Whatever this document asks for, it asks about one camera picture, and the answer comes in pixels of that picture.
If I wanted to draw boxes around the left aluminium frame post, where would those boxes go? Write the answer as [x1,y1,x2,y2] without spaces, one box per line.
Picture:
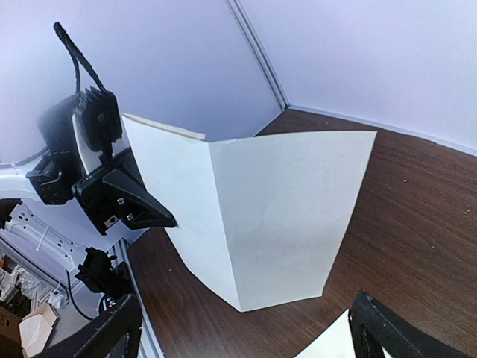
[225,0,290,112]

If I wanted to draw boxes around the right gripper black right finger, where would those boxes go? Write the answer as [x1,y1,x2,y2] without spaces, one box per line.
[348,291,468,357]

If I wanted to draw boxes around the left black camera cable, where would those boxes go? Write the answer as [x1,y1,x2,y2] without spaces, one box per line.
[0,21,111,169]

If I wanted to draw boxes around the cream paper envelope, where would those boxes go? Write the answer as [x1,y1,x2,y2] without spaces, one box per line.
[296,309,369,358]

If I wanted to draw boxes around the cardboard box outside cell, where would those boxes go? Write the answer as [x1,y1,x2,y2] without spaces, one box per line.
[19,302,59,357]

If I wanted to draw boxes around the white letter paper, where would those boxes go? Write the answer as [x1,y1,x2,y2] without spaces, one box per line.
[122,114,376,312]

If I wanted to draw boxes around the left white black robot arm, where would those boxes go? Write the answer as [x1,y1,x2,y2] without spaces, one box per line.
[1,88,176,300]

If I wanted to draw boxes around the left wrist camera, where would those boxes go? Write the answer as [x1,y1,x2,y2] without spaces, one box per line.
[73,87,122,175]

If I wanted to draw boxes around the front aluminium rail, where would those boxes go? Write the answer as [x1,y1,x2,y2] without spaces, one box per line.
[109,238,165,358]

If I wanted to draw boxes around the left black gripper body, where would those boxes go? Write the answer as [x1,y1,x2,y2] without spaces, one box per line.
[72,156,144,236]

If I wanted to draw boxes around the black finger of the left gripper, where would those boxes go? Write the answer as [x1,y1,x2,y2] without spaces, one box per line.
[102,169,176,230]

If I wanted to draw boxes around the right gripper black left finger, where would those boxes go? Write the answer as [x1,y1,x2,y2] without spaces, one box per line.
[40,295,142,357]

